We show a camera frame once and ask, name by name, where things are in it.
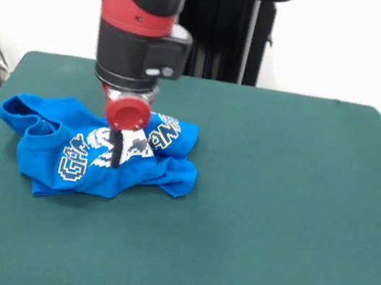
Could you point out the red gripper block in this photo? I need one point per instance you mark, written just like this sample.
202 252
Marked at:
127 113

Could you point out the blue printed t-shirt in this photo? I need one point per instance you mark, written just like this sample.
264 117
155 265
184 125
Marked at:
61 172

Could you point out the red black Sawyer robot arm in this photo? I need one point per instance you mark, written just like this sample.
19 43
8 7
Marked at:
136 31

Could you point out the dark green table cloth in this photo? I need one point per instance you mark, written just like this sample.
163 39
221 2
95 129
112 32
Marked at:
270 236

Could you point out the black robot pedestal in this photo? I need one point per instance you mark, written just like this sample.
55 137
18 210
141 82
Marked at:
226 38

